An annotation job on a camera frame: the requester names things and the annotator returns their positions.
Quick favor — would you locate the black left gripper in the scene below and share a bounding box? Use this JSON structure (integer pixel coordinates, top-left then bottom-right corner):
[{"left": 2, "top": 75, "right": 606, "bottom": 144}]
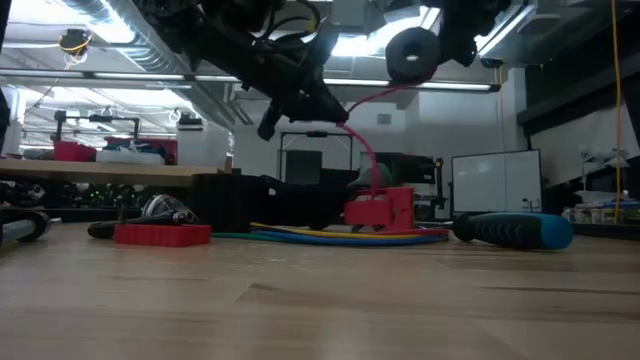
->
[{"left": 234, "top": 22, "right": 350, "bottom": 141}]

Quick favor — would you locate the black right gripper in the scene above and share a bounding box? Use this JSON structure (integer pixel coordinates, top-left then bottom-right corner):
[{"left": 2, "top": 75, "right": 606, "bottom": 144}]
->
[{"left": 434, "top": 0, "right": 511, "bottom": 69}]

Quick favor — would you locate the black cord spool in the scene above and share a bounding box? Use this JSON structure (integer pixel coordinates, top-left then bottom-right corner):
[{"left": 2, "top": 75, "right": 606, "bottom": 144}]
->
[{"left": 384, "top": 26, "right": 442, "bottom": 85}]

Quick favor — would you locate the thin red cord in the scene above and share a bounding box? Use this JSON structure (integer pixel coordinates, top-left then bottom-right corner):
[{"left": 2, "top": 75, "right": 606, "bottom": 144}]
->
[{"left": 335, "top": 79, "right": 439, "bottom": 201}]

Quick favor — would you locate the green and grey object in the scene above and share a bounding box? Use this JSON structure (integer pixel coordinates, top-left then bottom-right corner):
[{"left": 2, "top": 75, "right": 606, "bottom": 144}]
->
[{"left": 254, "top": 162, "right": 396, "bottom": 229}]

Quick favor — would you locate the long ceiling light bar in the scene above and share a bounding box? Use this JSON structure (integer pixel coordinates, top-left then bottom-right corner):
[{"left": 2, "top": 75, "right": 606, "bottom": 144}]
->
[{"left": 0, "top": 69, "right": 501, "bottom": 94}]

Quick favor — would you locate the black ribbed box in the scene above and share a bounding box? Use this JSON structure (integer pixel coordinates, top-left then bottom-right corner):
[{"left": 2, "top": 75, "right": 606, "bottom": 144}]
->
[{"left": 189, "top": 173, "right": 269, "bottom": 234}]

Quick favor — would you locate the black machine cabinet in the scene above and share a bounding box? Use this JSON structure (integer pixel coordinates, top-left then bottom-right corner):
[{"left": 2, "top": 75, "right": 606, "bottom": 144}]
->
[{"left": 372, "top": 151, "right": 447, "bottom": 211}]

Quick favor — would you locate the whiteboard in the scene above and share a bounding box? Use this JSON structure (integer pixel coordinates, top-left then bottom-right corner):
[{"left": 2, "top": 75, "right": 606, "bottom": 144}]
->
[{"left": 451, "top": 149, "right": 543, "bottom": 215}]

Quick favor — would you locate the red plastic printed holder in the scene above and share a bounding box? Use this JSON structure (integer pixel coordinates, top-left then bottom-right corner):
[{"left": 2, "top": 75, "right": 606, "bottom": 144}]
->
[{"left": 343, "top": 187, "right": 416, "bottom": 234}]

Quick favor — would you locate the white tray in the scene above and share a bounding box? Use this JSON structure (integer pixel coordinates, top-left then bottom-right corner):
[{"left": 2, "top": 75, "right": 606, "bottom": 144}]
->
[{"left": 95, "top": 149, "right": 166, "bottom": 166}]

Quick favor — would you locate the red finned heat sink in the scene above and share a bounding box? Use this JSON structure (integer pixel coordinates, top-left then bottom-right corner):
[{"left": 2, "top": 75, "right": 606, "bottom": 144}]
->
[{"left": 113, "top": 223, "right": 213, "bottom": 249}]

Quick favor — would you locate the small black hand tool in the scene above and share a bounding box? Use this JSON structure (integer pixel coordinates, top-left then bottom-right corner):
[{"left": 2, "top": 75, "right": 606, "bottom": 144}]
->
[{"left": 87, "top": 209, "right": 200, "bottom": 240}]

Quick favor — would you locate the black pipe rig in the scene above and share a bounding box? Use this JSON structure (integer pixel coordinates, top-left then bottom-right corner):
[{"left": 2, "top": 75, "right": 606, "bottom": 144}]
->
[{"left": 52, "top": 109, "right": 141, "bottom": 144}]

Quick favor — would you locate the wooden workbench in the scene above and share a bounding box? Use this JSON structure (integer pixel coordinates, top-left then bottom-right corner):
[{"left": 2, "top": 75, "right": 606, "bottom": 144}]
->
[{"left": 0, "top": 158, "right": 234, "bottom": 190}]

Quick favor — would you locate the cluttered side table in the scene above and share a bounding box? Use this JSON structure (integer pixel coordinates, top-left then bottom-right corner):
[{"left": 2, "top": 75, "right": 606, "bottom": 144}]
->
[{"left": 559, "top": 189, "right": 640, "bottom": 236}]

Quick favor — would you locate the small red bin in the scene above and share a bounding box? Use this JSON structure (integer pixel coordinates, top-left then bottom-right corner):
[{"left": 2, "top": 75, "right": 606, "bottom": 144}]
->
[{"left": 53, "top": 140, "right": 98, "bottom": 163}]

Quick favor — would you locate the black C-clamp silver screw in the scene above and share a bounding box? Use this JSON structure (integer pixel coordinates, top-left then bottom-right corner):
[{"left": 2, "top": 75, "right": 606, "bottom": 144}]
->
[{"left": 0, "top": 209, "right": 62, "bottom": 245}]

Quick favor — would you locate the black monitor stand frame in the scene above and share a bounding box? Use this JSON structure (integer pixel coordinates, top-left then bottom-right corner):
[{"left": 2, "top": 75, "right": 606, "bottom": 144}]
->
[{"left": 278, "top": 130, "right": 354, "bottom": 174}]

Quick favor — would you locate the yellow coiled cable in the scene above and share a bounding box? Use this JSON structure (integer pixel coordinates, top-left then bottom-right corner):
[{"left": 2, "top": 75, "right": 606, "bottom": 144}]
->
[{"left": 245, "top": 222, "right": 419, "bottom": 240}]

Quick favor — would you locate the multicolour cable loop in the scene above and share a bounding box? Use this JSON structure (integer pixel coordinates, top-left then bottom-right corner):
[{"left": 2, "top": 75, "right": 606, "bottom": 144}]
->
[{"left": 212, "top": 231, "right": 281, "bottom": 244}]

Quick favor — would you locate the coloured cables bundle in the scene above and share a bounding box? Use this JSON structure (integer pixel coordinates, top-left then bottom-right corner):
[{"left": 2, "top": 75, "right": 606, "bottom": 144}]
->
[{"left": 249, "top": 230, "right": 450, "bottom": 248}]

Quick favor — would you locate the grey duct tape roll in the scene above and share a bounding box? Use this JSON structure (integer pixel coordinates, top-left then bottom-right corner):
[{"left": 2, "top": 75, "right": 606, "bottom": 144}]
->
[{"left": 141, "top": 194, "right": 194, "bottom": 224}]

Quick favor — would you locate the multicoloured wire coil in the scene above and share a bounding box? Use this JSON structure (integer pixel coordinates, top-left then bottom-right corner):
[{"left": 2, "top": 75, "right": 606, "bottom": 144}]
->
[{"left": 379, "top": 227, "right": 452, "bottom": 238}]

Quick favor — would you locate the blue and black tool handle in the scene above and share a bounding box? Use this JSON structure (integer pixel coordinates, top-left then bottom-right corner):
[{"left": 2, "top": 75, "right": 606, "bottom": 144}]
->
[{"left": 414, "top": 211, "right": 575, "bottom": 251}]

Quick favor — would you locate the black yellow ceiling cable reel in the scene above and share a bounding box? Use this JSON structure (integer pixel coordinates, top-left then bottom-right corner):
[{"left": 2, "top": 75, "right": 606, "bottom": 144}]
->
[{"left": 57, "top": 28, "right": 94, "bottom": 66}]

